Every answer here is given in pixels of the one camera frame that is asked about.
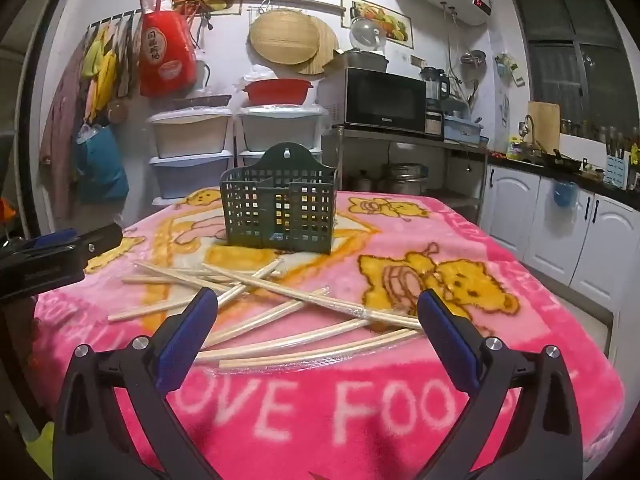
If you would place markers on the light blue appliance box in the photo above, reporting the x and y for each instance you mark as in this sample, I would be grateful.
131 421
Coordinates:
462 130

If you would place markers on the red printed bag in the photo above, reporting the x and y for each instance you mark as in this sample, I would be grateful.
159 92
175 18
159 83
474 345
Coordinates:
165 55

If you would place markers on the row of spice jars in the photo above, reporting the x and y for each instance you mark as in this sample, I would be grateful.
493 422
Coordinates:
600 132

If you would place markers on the red plastic basin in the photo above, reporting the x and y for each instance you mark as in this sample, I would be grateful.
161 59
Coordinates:
277 91

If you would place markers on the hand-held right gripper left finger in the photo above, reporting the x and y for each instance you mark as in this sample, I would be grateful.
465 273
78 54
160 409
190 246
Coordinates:
187 340

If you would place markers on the metal faucet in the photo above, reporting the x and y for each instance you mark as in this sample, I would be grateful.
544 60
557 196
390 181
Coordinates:
529 122

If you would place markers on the hanging steel pot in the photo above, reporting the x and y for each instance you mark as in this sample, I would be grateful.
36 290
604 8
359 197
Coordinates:
472 59

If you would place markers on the green plastic utensil basket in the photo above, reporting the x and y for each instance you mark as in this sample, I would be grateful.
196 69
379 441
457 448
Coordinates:
260 210

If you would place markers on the grey metal pan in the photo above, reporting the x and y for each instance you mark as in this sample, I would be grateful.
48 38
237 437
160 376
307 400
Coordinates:
365 60

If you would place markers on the wall hook rail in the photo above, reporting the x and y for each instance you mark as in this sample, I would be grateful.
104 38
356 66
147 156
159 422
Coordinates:
115 17

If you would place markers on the blue hanging bag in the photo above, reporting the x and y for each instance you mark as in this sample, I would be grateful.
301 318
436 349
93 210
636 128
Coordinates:
102 170

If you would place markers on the black blender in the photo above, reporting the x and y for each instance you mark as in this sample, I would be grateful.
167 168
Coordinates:
432 85

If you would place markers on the round bamboo mat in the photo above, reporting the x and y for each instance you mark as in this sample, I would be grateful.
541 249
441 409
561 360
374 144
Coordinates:
327 50

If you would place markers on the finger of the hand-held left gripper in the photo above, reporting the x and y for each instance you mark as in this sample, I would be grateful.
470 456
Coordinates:
45 272
50 240

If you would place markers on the dark window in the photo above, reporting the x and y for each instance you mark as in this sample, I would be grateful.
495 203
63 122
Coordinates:
575 60

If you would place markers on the wooden cutting board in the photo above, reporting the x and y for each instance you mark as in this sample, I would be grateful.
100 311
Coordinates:
544 125

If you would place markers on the bunch of wooden chopsticks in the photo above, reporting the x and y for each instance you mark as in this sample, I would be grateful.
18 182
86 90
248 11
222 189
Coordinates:
240 290

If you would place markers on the large steel pot stack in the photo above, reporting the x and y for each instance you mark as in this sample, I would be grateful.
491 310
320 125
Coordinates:
402 177

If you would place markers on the pink printed blanket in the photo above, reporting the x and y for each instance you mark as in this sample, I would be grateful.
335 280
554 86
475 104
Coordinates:
320 410

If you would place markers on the metal shelf rack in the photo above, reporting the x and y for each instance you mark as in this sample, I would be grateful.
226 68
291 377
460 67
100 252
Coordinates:
400 137

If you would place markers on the black microwave oven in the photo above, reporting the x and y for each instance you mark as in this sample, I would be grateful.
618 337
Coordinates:
385 100

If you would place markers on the black kitchen countertop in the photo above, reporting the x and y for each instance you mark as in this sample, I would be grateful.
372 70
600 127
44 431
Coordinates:
590 180

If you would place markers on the yellow hanging cloth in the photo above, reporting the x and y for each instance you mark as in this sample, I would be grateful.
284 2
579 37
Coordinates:
105 70

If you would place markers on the pink hanging cloth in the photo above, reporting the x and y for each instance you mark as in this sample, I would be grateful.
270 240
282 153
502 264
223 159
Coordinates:
62 120

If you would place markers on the round bamboo tray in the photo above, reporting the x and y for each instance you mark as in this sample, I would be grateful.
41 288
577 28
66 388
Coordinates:
282 37

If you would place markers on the light blue knife block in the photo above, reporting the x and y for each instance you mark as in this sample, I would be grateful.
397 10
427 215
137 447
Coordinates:
615 170

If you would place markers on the green wall organiser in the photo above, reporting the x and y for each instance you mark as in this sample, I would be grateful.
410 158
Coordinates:
510 67

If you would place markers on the blue hanging cup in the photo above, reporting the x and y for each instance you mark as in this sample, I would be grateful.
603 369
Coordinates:
565 194

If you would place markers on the small fruit wall poster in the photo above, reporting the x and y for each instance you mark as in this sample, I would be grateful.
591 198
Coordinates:
395 22

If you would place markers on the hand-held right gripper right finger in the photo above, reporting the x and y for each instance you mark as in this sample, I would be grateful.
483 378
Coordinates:
450 340

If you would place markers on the white kitchen cabinets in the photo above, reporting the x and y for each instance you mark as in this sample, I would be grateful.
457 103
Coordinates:
510 210

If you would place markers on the black wok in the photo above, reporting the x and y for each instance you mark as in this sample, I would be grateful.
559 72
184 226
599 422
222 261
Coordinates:
562 164

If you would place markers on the wicker basket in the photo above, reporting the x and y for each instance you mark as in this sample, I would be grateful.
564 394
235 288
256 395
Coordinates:
205 101

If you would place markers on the glass pot lid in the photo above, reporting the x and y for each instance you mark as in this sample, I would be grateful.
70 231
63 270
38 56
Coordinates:
367 35

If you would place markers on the brown round hanging scoop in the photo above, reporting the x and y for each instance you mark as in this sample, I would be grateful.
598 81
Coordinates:
117 110

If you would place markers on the small steel pot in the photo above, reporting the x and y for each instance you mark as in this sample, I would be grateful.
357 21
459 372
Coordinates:
362 181

